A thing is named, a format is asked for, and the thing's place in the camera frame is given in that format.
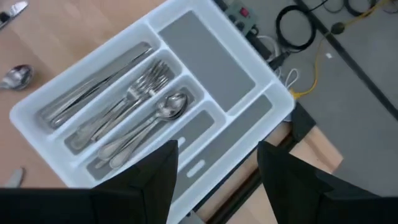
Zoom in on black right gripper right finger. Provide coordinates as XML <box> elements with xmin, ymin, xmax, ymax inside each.
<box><xmin>256</xmin><ymin>139</ymin><xmax>334</xmax><ymax>224</ymax></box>

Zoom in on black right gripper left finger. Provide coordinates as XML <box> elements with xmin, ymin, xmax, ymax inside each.
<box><xmin>90</xmin><ymin>139</ymin><xmax>180</xmax><ymax>224</ymax></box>

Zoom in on silver spoon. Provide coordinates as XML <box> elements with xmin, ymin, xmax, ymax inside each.
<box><xmin>93</xmin><ymin>96</ymin><xmax>187</xmax><ymax>170</ymax></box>
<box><xmin>108</xmin><ymin>93</ymin><xmax>190</xmax><ymax>169</ymax></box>
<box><xmin>98</xmin><ymin>92</ymin><xmax>189</xmax><ymax>161</ymax></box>
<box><xmin>0</xmin><ymin>63</ymin><xmax>34</xmax><ymax>91</ymax></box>

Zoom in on silver table knife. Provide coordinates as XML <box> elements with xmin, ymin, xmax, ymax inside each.
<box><xmin>4</xmin><ymin>167</ymin><xmax>26</xmax><ymax>189</ymax></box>
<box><xmin>49</xmin><ymin>49</ymin><xmax>154</xmax><ymax>129</ymax></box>
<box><xmin>46</xmin><ymin>45</ymin><xmax>152</xmax><ymax>124</ymax></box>
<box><xmin>43</xmin><ymin>46</ymin><xmax>153</xmax><ymax>125</ymax></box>
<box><xmin>0</xmin><ymin>1</ymin><xmax>29</xmax><ymax>31</ymax></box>
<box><xmin>39</xmin><ymin>43</ymin><xmax>152</xmax><ymax>122</ymax></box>
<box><xmin>42</xmin><ymin>42</ymin><xmax>150</xmax><ymax>121</ymax></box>

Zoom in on white cutlery tray grey liners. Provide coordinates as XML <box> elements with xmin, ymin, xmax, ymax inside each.
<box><xmin>8</xmin><ymin>0</ymin><xmax>295</xmax><ymax>224</ymax></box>

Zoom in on grey power strip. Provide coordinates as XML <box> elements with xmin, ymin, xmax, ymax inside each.
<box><xmin>223</xmin><ymin>0</ymin><xmax>259</xmax><ymax>35</ymax></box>

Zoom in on white cable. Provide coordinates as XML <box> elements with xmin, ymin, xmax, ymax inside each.
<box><xmin>257</xmin><ymin>34</ymin><xmax>300</xmax><ymax>91</ymax></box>

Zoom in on yellow cable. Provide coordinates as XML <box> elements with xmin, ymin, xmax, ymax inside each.
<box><xmin>290</xmin><ymin>0</ymin><xmax>392</xmax><ymax>100</ymax></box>

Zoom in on coiled black cable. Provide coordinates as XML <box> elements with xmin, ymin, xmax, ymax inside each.
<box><xmin>343</xmin><ymin>0</ymin><xmax>382</xmax><ymax>17</ymax></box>
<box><xmin>275</xmin><ymin>3</ymin><xmax>318</xmax><ymax>51</ymax></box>

